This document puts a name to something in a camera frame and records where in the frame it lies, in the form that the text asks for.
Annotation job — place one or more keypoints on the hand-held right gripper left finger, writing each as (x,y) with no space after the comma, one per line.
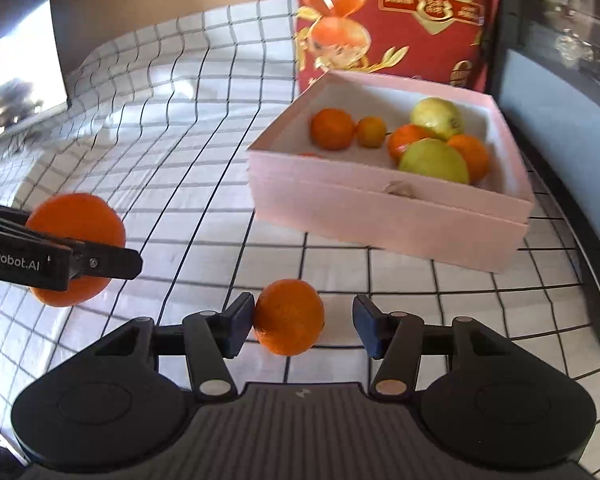
(240,325)

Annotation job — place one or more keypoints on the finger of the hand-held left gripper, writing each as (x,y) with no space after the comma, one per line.
(0,214)
(110,262)

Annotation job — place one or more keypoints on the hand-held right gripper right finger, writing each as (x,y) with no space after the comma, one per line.
(367,325)

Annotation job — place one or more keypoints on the large orange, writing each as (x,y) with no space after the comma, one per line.
(75,220)

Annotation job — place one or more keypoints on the pink cardboard box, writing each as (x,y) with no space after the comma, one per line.
(380,220)

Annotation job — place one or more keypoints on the green pear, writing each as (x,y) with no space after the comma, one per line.
(432,162)

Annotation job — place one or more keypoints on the yellow speckled pear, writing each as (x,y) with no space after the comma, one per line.
(437,115)

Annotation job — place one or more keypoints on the white black checkered cloth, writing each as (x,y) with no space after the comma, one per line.
(180,135)

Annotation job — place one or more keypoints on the black computer monitor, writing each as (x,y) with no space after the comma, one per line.
(20,60)

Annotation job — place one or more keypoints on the glass sided computer case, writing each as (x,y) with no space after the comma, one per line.
(555,110)

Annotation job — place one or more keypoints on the red snack bag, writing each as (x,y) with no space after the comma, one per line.
(430,45)

